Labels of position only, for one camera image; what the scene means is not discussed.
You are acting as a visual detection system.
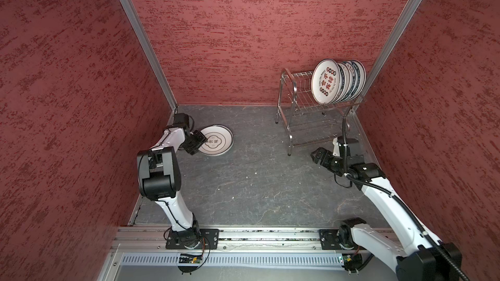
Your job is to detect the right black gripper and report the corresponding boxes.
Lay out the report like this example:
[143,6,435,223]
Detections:
[309,147,349,175]

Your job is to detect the white plate black quatrefoil emblem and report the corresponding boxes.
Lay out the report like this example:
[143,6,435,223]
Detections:
[198,124,234,156]

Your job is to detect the chrome wire dish rack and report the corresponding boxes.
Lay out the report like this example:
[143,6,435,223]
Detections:
[276,68,365,156]

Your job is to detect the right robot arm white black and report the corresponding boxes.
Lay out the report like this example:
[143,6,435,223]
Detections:
[311,146,468,280]

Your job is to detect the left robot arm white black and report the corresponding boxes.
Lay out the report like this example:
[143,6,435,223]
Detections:
[137,126,203,249]

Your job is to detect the patterned plate green rim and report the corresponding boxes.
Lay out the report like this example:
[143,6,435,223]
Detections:
[337,62,352,102]

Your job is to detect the patterned plate dark rim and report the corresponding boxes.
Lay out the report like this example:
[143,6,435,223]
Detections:
[352,60,367,96]

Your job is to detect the right small circuit board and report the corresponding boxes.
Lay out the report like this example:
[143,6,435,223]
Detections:
[342,254,364,272]

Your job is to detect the small circuit board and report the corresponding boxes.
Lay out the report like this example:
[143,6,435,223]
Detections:
[178,253,204,265]
[342,254,364,272]

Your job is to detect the left small circuit board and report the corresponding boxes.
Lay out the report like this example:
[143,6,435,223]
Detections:
[178,253,204,265]

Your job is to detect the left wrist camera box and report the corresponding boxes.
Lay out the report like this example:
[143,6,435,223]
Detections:
[172,113,193,128]

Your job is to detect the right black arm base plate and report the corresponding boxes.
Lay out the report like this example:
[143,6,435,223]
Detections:
[318,227,368,252]

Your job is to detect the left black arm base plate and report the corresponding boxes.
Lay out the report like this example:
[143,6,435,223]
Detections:
[165,228,220,251]

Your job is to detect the aluminium mounting rail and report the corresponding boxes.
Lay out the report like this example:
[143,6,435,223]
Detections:
[111,225,342,254]

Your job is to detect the right black corrugated cable conduit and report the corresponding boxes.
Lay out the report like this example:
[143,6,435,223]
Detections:
[341,106,471,281]

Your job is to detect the left aluminium corner post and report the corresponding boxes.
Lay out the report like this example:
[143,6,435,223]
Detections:
[119,0,178,111]

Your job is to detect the aluminium corner post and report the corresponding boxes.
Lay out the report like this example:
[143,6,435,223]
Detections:
[119,0,178,111]
[361,0,423,98]

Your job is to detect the right aluminium corner post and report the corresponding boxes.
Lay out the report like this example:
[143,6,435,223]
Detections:
[361,0,423,98]

